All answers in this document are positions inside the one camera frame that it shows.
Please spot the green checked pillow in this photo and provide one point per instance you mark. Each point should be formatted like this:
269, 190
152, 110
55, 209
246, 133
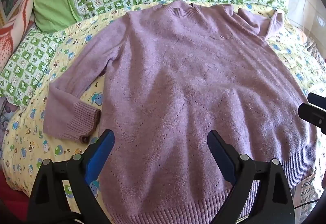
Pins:
28, 61

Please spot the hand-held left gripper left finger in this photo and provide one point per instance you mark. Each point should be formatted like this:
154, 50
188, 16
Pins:
98, 156

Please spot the plaid cloth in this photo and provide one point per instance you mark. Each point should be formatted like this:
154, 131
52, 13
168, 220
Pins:
307, 188

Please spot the red floral blanket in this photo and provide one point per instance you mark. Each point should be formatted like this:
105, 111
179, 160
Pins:
14, 28

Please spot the red cloth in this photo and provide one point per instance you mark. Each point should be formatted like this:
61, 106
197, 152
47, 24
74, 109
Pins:
12, 201

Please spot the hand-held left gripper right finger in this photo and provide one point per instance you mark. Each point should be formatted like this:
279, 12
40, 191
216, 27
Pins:
223, 155

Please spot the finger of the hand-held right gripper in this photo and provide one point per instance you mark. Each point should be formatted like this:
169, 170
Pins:
317, 99
312, 114

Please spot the purple knit sweater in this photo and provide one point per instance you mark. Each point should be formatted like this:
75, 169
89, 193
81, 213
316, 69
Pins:
178, 73

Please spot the striped grey cloth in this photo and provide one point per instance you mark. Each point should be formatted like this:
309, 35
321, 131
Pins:
317, 53

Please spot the yellow bear print blanket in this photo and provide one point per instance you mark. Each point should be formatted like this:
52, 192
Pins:
25, 142

